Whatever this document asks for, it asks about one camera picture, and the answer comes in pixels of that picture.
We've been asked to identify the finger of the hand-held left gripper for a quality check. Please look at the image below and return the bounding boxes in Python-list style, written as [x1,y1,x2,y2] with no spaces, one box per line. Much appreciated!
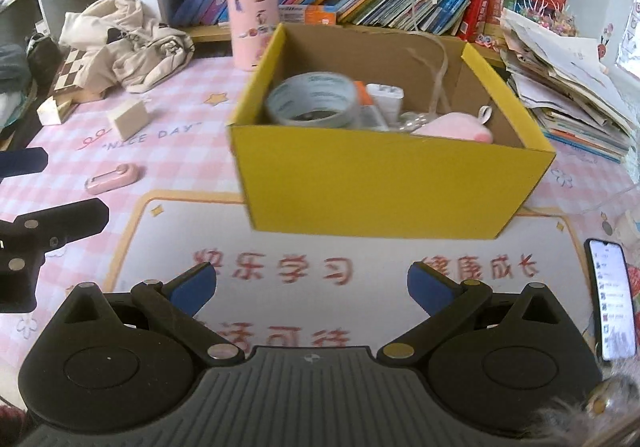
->
[0,200,110,313]
[0,148,49,179]

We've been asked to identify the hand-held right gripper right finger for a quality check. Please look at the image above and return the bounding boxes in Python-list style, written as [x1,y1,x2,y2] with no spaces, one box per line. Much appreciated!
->
[376,261,566,368]

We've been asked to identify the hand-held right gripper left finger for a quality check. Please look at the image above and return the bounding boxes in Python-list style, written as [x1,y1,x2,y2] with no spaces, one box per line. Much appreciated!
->
[65,261,246,368]

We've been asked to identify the yellow cardboard box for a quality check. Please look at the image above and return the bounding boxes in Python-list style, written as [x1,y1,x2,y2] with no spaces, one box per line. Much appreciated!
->
[227,22,557,240]

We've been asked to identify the pink plush toy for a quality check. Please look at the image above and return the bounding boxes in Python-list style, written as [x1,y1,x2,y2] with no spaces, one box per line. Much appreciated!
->
[410,106,496,144]

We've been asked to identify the pearl hair clip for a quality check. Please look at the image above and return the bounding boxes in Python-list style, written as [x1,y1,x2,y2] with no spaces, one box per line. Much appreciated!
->
[397,111,433,133]

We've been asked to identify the orange white tube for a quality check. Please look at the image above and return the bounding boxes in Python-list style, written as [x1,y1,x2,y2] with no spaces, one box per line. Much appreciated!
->
[352,81,388,130]

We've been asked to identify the white charger adapter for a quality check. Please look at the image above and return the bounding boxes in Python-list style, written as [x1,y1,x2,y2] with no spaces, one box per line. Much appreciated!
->
[365,83,405,120]

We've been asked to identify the pink checkered desktop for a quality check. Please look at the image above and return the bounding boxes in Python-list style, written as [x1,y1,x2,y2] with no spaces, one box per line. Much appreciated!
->
[0,17,640,428]

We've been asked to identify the pale wooden block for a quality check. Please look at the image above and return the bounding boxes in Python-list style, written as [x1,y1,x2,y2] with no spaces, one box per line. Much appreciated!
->
[36,97,76,126]

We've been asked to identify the pink utility knife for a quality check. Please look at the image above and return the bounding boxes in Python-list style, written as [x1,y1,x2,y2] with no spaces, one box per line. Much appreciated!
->
[84,164,142,193]

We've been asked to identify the wooden chessboard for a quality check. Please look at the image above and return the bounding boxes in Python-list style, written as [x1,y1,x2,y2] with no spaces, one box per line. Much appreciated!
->
[50,47,108,104]

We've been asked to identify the black bag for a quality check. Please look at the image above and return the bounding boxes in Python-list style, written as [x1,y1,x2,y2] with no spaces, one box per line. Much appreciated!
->
[25,32,63,78]

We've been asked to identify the white tissue packet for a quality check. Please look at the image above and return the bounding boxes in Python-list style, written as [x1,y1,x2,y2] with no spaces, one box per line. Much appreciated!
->
[106,100,151,139]

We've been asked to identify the beige cloth bag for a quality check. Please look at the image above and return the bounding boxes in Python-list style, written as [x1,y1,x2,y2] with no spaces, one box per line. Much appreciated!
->
[59,0,196,94]

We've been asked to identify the smartphone with chat screen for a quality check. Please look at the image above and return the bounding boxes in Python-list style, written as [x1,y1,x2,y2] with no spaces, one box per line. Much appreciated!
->
[584,238,638,362]

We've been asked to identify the dark red clothing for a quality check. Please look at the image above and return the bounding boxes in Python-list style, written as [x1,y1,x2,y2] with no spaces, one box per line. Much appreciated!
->
[0,404,31,447]

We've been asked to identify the stack of papers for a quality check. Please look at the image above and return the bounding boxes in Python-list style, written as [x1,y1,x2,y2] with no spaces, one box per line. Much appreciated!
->
[500,7,638,163]

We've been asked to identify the pink cylinder with stickers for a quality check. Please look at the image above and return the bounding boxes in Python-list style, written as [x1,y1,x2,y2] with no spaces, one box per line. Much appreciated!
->
[225,0,280,72]

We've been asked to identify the orange white small box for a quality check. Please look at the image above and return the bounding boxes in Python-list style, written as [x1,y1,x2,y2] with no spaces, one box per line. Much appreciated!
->
[278,4,338,26]

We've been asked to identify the colourful paper flowers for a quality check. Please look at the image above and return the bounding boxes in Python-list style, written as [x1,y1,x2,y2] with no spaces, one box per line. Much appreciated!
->
[515,0,578,38]

